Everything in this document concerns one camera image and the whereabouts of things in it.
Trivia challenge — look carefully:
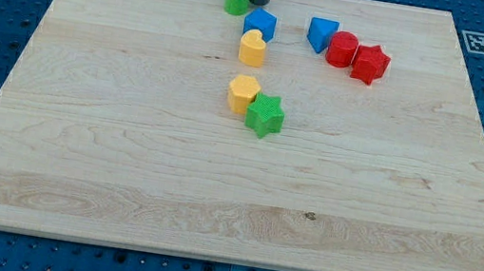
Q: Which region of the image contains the yellow hexagon block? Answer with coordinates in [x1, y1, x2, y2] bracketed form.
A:
[227, 74, 261, 115]

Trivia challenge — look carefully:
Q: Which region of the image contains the yellow heart block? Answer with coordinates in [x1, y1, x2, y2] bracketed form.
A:
[238, 29, 267, 68]

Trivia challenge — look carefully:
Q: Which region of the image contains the green star block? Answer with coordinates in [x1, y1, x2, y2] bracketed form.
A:
[244, 92, 284, 139]

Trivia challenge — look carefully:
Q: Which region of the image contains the light wooden board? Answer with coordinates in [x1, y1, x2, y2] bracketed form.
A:
[0, 0, 484, 271]

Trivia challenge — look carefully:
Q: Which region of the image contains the blue cube block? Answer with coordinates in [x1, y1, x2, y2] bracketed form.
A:
[243, 9, 278, 42]

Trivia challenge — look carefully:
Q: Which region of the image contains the blue triangle block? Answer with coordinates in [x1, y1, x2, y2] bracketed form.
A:
[307, 16, 339, 54]

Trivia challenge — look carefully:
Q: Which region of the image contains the red cylinder block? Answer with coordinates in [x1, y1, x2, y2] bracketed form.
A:
[325, 31, 358, 68]

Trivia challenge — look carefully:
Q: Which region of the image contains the red star block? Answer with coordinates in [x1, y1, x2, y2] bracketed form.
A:
[350, 45, 391, 86]

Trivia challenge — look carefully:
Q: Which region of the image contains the white fiducial marker tag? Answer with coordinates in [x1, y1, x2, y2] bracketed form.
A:
[462, 30, 484, 55]

